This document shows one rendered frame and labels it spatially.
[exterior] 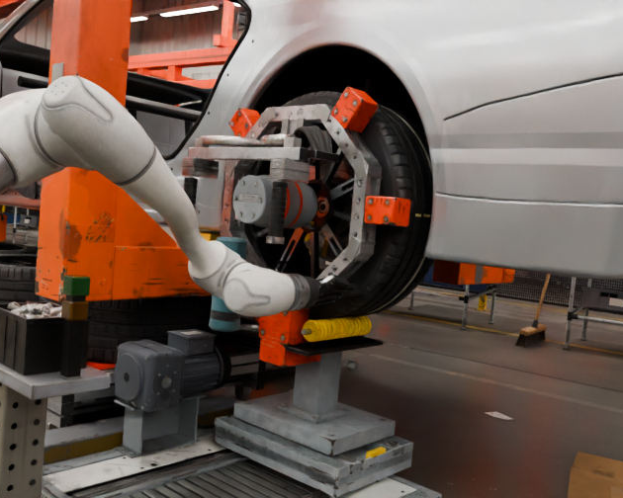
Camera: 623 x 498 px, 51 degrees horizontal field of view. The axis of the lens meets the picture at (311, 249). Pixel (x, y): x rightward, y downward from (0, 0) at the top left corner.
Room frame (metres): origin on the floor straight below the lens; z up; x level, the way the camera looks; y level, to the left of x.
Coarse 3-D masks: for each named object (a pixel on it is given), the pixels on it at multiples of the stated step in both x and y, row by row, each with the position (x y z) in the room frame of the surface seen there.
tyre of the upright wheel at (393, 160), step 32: (320, 96) 1.88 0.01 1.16; (384, 128) 1.74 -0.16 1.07; (416, 128) 1.89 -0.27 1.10; (256, 160) 2.04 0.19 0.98; (384, 160) 1.72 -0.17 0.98; (416, 160) 1.77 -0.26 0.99; (384, 192) 1.71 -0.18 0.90; (416, 192) 1.72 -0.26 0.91; (416, 224) 1.73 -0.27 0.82; (384, 256) 1.70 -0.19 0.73; (416, 256) 1.77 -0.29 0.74; (384, 288) 1.77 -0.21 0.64
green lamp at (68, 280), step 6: (66, 276) 1.31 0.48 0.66; (72, 276) 1.30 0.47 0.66; (78, 276) 1.31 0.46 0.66; (84, 276) 1.32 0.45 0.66; (66, 282) 1.30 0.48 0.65; (72, 282) 1.29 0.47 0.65; (78, 282) 1.30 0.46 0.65; (84, 282) 1.31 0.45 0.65; (66, 288) 1.30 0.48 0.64; (72, 288) 1.29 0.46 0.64; (78, 288) 1.30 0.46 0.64; (84, 288) 1.31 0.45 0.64; (66, 294) 1.31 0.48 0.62; (72, 294) 1.29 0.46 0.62; (78, 294) 1.30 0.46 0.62; (84, 294) 1.31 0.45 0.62
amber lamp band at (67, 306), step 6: (66, 300) 1.31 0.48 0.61; (66, 306) 1.30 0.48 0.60; (72, 306) 1.29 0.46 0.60; (78, 306) 1.30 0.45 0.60; (84, 306) 1.31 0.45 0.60; (66, 312) 1.30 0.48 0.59; (72, 312) 1.29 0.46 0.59; (78, 312) 1.30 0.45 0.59; (84, 312) 1.31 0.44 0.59; (66, 318) 1.30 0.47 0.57; (72, 318) 1.29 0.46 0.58; (78, 318) 1.30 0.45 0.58; (84, 318) 1.31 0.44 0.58
